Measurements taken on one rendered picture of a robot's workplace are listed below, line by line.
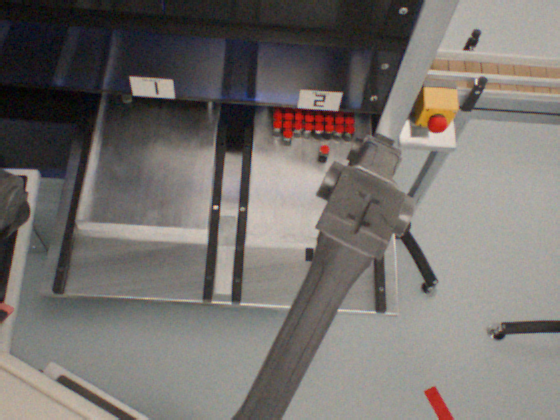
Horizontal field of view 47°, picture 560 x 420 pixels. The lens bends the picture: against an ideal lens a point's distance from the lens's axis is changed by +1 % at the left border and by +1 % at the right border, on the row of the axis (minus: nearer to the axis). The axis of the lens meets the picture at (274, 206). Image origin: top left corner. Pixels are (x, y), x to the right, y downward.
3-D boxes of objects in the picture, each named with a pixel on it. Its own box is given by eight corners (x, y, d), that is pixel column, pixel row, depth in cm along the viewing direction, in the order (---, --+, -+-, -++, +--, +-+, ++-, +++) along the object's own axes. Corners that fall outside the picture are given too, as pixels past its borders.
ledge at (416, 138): (395, 98, 153) (397, 94, 151) (449, 102, 154) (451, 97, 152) (397, 148, 147) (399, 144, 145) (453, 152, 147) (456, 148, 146)
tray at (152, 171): (105, 92, 146) (102, 83, 143) (220, 101, 147) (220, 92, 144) (78, 228, 130) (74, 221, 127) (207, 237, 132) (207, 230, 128)
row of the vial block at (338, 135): (271, 131, 144) (273, 119, 140) (351, 136, 145) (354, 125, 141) (271, 139, 143) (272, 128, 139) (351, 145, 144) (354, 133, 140)
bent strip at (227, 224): (220, 228, 133) (220, 215, 127) (235, 228, 133) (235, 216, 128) (215, 293, 126) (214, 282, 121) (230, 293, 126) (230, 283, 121)
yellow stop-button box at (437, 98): (413, 99, 141) (422, 78, 135) (446, 101, 141) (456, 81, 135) (415, 128, 138) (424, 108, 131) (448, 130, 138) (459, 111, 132)
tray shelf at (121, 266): (84, 96, 147) (83, 91, 146) (387, 119, 150) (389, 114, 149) (41, 296, 126) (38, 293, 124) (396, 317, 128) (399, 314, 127)
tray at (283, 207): (255, 104, 147) (256, 95, 144) (368, 112, 148) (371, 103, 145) (246, 239, 132) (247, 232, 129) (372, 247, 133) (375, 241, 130)
